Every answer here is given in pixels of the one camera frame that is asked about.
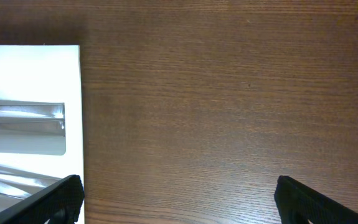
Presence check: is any white plastic cutlery tray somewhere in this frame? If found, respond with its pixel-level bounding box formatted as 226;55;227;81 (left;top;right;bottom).
0;45;84;212

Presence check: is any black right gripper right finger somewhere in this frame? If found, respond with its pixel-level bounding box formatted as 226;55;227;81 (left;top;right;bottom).
274;175;358;224

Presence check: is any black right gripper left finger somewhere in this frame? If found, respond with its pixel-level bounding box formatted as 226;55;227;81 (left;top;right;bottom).
0;175;85;224

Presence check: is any steel fork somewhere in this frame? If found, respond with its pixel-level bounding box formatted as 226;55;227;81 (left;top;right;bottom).
0;121;65;136
0;103;65;119

